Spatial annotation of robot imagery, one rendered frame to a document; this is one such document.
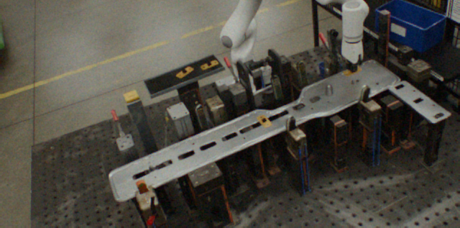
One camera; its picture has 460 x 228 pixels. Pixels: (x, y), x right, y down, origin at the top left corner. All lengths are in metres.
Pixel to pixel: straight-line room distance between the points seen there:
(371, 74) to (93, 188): 1.48
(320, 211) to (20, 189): 2.43
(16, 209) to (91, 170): 1.21
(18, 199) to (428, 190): 2.79
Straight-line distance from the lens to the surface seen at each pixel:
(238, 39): 2.25
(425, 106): 2.08
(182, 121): 1.97
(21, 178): 3.85
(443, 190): 2.16
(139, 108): 2.10
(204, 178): 1.79
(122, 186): 1.92
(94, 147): 2.64
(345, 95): 2.11
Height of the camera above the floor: 2.33
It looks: 38 degrees down
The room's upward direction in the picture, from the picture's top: 12 degrees counter-clockwise
